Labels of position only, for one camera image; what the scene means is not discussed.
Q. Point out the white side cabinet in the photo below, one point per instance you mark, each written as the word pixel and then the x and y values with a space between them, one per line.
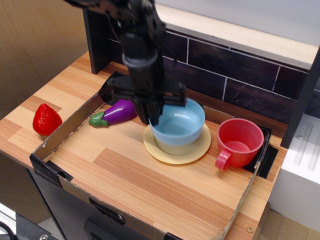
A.
pixel 296 192

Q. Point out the dark brick backsplash panel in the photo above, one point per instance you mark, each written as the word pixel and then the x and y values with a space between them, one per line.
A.
pixel 255 83

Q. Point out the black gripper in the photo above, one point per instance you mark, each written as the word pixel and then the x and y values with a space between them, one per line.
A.
pixel 147 83

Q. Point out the purple toy eggplant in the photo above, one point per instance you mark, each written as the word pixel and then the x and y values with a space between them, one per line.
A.
pixel 122 111

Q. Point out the cardboard border with black tape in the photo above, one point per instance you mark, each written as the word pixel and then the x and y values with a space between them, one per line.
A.
pixel 103 184

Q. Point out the red plastic cup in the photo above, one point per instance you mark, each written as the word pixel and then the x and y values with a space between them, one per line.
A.
pixel 239 141

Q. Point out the light blue plastic bowl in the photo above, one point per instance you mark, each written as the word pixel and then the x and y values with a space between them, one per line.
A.
pixel 179 125

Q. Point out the black vertical post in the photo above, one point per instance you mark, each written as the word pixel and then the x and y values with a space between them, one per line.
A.
pixel 303 100

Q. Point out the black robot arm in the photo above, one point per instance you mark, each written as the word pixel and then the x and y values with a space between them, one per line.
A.
pixel 140 32

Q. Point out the yellow plastic plate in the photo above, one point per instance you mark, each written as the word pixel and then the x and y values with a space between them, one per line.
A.
pixel 179 154

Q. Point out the red toy strawberry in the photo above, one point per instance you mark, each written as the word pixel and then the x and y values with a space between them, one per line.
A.
pixel 46 120

